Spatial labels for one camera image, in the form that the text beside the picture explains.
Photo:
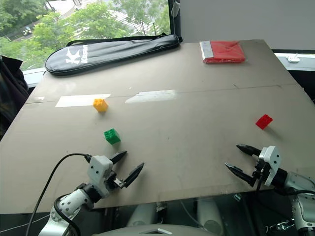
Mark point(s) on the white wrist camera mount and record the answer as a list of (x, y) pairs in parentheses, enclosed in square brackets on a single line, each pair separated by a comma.
[(98, 173), (270, 162)]

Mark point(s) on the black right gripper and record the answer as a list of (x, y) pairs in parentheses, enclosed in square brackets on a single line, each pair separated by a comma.
[(259, 170)]

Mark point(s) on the green toy brick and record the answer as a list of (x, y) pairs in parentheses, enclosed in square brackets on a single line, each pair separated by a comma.
[(112, 137)]

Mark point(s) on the red toy brick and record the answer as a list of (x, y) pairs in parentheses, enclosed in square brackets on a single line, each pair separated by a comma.
[(263, 122)]

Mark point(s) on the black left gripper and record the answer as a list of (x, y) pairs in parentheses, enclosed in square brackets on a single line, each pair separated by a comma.
[(113, 181)]

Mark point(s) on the black racket bag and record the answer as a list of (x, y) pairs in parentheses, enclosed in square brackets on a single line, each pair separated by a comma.
[(108, 53)]

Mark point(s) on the red packaged cloth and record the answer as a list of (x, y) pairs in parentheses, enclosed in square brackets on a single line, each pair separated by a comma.
[(226, 52)]

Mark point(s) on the yellow toy brick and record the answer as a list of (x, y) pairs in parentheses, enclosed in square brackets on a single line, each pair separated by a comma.
[(100, 105)]

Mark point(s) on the dark jacket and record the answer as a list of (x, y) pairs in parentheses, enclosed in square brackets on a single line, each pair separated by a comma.
[(11, 91)]

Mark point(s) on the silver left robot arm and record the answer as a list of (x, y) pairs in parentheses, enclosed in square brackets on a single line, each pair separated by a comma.
[(69, 209)]

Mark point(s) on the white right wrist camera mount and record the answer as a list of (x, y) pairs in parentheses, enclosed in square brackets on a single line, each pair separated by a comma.
[(270, 162)]

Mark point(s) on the small white round device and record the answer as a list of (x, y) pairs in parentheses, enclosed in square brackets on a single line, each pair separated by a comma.
[(292, 59)]

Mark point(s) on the silver robot torso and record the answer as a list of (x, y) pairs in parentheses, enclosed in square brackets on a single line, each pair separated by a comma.
[(157, 227)]

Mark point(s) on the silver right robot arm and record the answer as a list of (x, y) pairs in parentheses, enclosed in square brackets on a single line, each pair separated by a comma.
[(299, 196)]

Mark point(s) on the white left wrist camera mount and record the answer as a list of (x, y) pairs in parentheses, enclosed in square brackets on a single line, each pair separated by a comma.
[(98, 173)]

